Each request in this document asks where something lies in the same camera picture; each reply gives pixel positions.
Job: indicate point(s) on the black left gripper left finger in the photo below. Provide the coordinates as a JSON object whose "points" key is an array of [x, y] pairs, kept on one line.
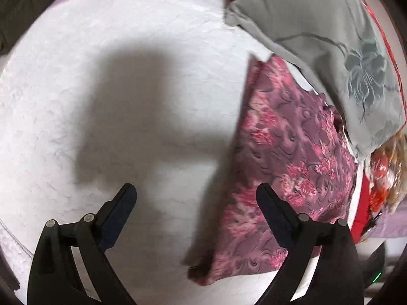
{"points": [[54, 278]]}

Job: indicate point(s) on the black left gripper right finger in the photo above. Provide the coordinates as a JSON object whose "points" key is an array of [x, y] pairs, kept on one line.
{"points": [[337, 278]]}

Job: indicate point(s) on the purple pink floral shirt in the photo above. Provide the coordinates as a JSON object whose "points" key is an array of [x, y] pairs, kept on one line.
{"points": [[293, 140]]}

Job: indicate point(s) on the plain red cloth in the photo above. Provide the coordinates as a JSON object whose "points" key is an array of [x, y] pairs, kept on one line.
{"points": [[362, 215]]}

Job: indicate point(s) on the doll in plastic wrap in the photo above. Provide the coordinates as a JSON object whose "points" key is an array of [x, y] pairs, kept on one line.
{"points": [[387, 175]]}

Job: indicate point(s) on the white quilted bed cover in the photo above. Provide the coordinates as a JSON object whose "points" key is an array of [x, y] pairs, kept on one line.
{"points": [[98, 93]]}

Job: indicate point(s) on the grey flower embroidered pillow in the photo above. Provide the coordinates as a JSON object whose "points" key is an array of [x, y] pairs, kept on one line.
{"points": [[341, 51]]}

